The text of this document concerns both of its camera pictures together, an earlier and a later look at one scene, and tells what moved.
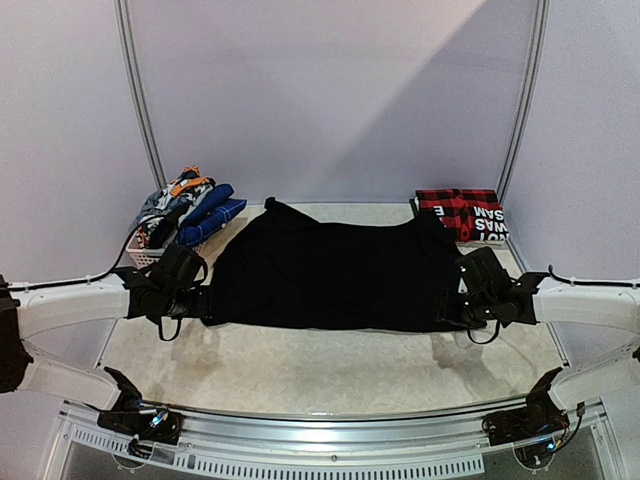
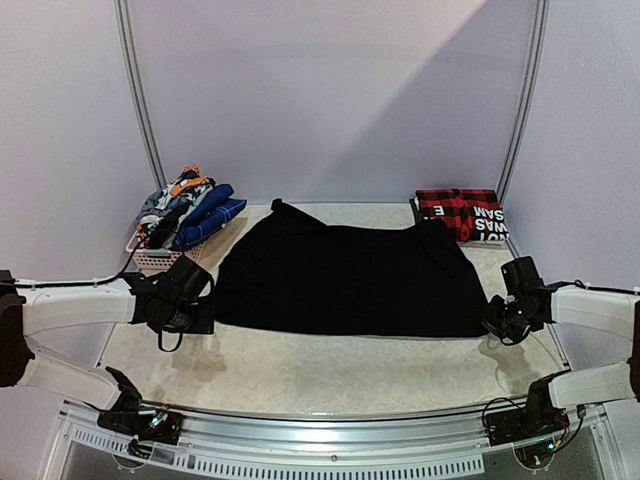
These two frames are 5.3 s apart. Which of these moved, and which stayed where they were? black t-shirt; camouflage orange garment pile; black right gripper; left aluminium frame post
Moved: black right gripper
Stayed: black t-shirt; camouflage orange garment pile; left aluminium frame post
